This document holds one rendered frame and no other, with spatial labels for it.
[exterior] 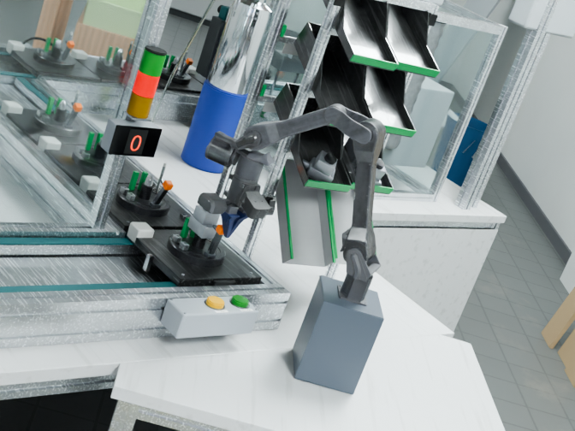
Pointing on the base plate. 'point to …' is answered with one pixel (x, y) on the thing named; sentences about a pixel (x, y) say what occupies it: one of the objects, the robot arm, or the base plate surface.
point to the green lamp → (151, 64)
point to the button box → (207, 318)
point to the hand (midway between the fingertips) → (230, 223)
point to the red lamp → (145, 85)
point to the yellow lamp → (139, 106)
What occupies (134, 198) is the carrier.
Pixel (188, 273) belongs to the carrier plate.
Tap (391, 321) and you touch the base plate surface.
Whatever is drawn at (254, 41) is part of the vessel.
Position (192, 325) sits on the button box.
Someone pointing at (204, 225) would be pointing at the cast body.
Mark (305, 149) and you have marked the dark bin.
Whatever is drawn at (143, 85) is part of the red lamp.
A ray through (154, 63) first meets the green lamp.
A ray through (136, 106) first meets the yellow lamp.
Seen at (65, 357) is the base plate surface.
